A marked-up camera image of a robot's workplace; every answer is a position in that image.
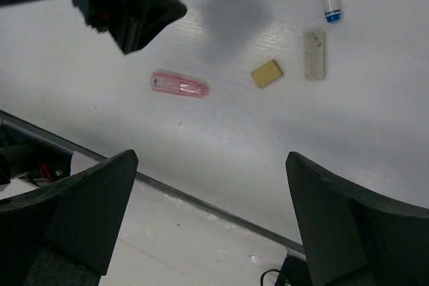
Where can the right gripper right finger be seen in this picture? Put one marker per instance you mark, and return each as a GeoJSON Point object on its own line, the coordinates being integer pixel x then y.
{"type": "Point", "coordinates": [352, 235]}

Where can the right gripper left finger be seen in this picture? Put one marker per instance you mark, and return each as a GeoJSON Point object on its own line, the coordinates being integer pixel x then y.
{"type": "Point", "coordinates": [65, 232]}

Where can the pink correction tape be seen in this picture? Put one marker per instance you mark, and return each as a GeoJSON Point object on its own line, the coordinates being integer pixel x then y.
{"type": "Point", "coordinates": [178, 84]}

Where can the yellow eraser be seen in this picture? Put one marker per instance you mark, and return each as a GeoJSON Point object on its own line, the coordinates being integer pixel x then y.
{"type": "Point", "coordinates": [266, 74]}

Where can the grey eraser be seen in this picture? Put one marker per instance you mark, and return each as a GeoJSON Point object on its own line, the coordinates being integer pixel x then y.
{"type": "Point", "coordinates": [314, 55]}

